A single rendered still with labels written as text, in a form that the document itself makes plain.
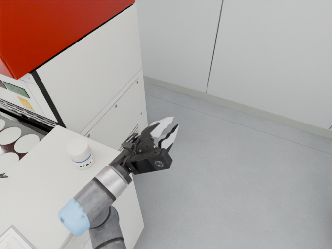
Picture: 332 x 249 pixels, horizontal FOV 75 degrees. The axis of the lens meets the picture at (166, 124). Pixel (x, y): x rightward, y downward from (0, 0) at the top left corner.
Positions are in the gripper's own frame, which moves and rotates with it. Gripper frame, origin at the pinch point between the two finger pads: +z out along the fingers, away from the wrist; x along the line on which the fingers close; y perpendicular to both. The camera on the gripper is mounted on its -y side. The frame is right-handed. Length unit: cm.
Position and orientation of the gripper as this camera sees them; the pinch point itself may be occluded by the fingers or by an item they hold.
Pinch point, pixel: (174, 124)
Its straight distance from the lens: 60.9
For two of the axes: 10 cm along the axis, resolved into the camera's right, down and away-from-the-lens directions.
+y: -5.8, -0.6, 8.1
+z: 6.5, -6.4, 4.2
